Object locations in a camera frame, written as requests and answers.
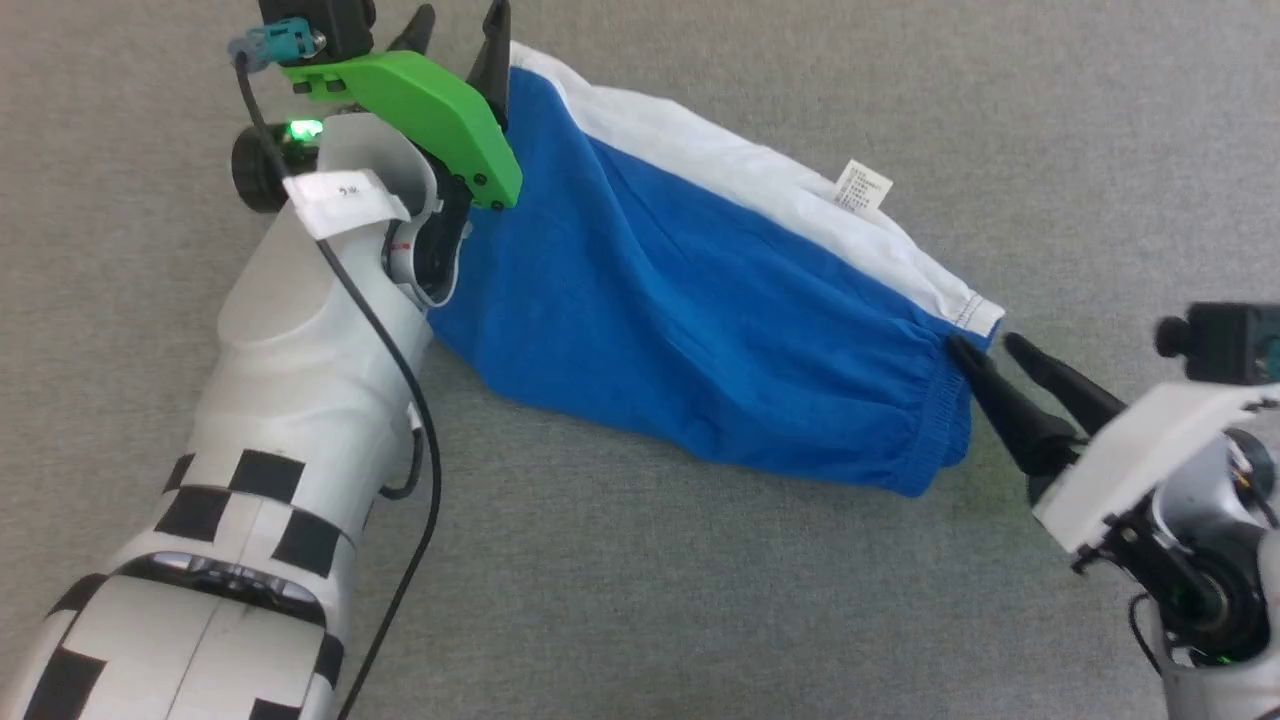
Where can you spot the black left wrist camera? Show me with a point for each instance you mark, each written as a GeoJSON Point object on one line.
{"type": "Point", "coordinates": [320, 25]}

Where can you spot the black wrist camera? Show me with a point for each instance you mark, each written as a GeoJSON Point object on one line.
{"type": "Point", "coordinates": [320, 25]}
{"type": "Point", "coordinates": [1225, 342]}

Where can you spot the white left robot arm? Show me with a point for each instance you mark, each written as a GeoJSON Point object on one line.
{"type": "Point", "coordinates": [290, 420]}

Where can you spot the blue shorts with white stripe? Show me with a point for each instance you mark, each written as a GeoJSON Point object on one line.
{"type": "Point", "coordinates": [700, 300]}

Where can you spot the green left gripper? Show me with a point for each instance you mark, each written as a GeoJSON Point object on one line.
{"type": "Point", "coordinates": [430, 110]}

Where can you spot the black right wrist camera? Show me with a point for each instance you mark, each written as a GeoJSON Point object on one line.
{"type": "Point", "coordinates": [1225, 342]}

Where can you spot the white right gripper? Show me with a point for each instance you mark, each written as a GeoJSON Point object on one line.
{"type": "Point", "coordinates": [1140, 455]}

